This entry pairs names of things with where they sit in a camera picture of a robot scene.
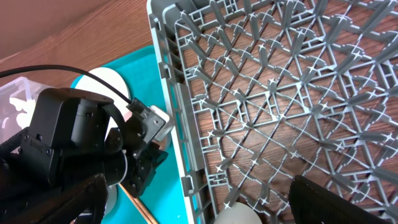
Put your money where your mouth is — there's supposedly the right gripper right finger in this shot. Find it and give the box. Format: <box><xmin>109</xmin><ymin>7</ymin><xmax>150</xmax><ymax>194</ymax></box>
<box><xmin>289</xmin><ymin>175</ymin><xmax>386</xmax><ymax>224</ymax></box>

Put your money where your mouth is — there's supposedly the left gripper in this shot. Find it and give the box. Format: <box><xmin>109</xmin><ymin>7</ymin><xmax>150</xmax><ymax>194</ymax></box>
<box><xmin>123</xmin><ymin>139</ymin><xmax>169</xmax><ymax>198</ymax></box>

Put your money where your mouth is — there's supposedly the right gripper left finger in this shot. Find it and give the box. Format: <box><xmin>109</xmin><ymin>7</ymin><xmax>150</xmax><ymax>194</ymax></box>
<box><xmin>1</xmin><ymin>174</ymin><xmax>108</xmax><ymax>223</ymax></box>

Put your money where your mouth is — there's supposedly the grey shallow bowl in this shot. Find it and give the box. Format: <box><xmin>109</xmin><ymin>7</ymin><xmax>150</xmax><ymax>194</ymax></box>
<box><xmin>104</xmin><ymin>185</ymin><xmax>118</xmax><ymax>216</ymax></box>

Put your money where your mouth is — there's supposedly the white cup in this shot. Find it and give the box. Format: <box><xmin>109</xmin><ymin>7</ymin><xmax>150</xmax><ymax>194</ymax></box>
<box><xmin>214</xmin><ymin>202</ymin><xmax>262</xmax><ymax>224</ymax></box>

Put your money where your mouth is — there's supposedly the white napkin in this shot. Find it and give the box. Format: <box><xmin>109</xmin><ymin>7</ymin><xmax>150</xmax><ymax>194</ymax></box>
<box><xmin>9</xmin><ymin>98</ymin><xmax>36</xmax><ymax>129</ymax></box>

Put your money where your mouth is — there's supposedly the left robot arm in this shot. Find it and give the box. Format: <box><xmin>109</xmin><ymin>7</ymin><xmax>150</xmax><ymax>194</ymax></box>
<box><xmin>1</xmin><ymin>88</ymin><xmax>168</xmax><ymax>223</ymax></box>

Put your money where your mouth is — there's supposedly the wooden chopstick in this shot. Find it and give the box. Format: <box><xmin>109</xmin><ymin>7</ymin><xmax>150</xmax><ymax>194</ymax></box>
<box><xmin>118</xmin><ymin>183</ymin><xmax>156</xmax><ymax>224</ymax></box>
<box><xmin>130</xmin><ymin>194</ymin><xmax>160</xmax><ymax>224</ymax></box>

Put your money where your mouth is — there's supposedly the white round plate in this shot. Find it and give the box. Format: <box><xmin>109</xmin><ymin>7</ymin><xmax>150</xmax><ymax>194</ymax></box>
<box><xmin>74</xmin><ymin>67</ymin><xmax>131</xmax><ymax>125</ymax></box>

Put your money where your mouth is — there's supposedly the clear plastic bin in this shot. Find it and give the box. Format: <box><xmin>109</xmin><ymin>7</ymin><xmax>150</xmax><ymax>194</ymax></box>
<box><xmin>0</xmin><ymin>77</ymin><xmax>50</xmax><ymax>143</ymax></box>

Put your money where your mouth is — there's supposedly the grey dish rack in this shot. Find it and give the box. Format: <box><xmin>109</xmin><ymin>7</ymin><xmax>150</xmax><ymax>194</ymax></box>
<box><xmin>147</xmin><ymin>0</ymin><xmax>397</xmax><ymax>223</ymax></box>

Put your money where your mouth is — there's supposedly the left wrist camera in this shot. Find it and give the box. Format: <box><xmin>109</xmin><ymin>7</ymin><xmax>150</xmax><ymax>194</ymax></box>
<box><xmin>126</xmin><ymin>98</ymin><xmax>174</xmax><ymax>143</ymax></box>

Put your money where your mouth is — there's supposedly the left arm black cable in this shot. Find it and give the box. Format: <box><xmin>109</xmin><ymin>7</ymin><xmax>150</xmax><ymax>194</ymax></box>
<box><xmin>0</xmin><ymin>64</ymin><xmax>133</xmax><ymax>105</ymax></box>

